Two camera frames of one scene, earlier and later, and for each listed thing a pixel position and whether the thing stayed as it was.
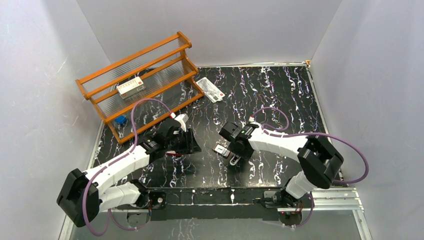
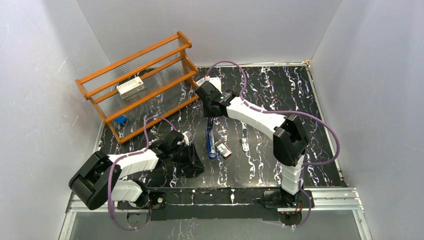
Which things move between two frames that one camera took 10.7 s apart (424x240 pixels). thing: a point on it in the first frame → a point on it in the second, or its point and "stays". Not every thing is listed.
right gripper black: (246, 154) → (206, 113)
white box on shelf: (130, 87) stays
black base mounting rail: (214, 204) stays
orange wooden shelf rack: (146, 86) stays
